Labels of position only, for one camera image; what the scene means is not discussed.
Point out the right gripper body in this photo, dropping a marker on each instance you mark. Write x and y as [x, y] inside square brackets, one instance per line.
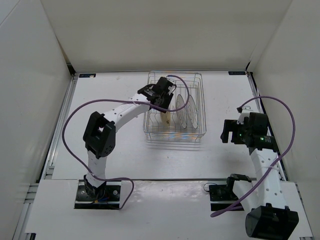
[241, 131]

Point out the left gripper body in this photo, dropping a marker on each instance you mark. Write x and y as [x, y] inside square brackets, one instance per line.
[166, 100]

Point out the cream floral plate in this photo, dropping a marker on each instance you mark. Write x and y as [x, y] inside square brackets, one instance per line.
[165, 119]

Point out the wire dish rack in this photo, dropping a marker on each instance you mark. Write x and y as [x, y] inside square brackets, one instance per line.
[187, 84]

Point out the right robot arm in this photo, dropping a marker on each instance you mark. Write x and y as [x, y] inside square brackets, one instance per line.
[268, 216]

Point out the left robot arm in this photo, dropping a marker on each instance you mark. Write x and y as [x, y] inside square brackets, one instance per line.
[101, 129]

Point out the white plate middle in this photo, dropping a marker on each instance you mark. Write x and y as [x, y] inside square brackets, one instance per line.
[181, 114]

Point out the white plate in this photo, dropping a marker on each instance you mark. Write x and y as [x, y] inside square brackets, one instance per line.
[181, 114]
[192, 112]

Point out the white plate right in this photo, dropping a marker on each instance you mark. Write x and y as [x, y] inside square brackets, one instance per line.
[192, 112]

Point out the right corner label sticker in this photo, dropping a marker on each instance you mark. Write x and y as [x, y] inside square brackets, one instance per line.
[236, 73]

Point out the corner label sticker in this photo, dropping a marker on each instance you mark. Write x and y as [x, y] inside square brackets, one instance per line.
[236, 73]
[87, 75]

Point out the left corner label sticker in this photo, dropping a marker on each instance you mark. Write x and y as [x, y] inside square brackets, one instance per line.
[87, 75]

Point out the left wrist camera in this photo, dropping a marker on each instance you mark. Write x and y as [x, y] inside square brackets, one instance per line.
[172, 84]

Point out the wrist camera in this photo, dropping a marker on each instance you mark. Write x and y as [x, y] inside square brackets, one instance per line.
[172, 84]
[244, 112]

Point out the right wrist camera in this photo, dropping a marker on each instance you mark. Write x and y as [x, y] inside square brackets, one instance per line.
[244, 112]

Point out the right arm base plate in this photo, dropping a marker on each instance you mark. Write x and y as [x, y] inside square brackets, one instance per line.
[221, 194]

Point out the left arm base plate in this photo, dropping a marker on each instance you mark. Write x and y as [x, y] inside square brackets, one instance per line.
[105, 197]

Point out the left aluminium frame rail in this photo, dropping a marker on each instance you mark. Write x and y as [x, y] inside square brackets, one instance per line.
[48, 165]

